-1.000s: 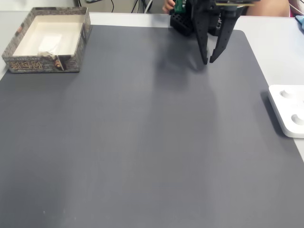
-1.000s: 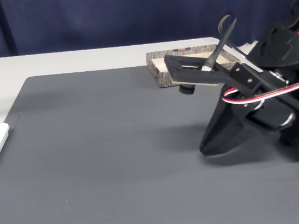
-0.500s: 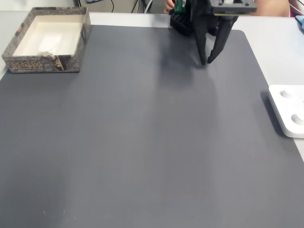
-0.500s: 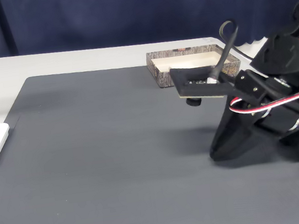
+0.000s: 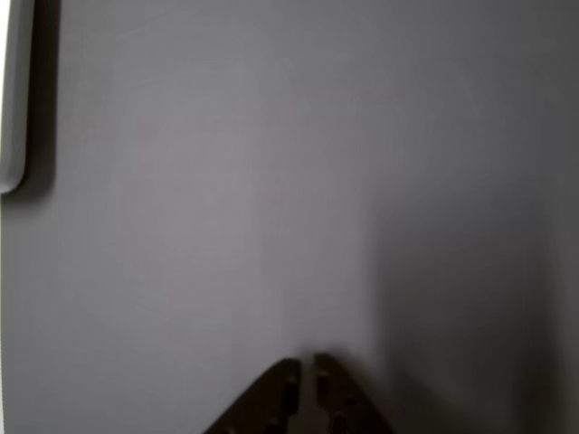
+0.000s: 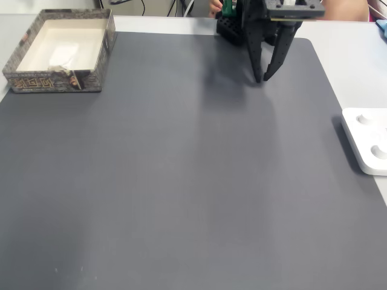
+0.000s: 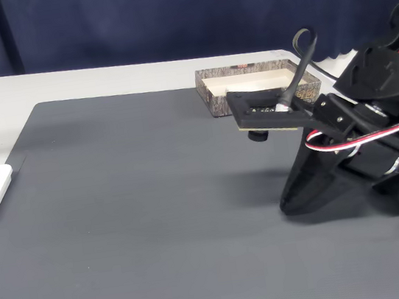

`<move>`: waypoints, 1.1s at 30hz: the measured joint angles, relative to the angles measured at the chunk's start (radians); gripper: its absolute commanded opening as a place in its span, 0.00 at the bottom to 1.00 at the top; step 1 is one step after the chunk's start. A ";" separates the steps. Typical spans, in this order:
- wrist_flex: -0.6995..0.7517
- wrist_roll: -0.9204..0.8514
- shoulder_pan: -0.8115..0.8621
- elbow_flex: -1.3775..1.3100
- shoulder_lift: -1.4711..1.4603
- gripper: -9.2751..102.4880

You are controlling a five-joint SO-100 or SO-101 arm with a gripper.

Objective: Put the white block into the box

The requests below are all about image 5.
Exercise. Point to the grey table mat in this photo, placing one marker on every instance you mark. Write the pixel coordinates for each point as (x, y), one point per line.
(226, 203)

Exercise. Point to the white dimpled plastic tray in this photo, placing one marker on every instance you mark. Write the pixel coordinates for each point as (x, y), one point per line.
(13, 90)

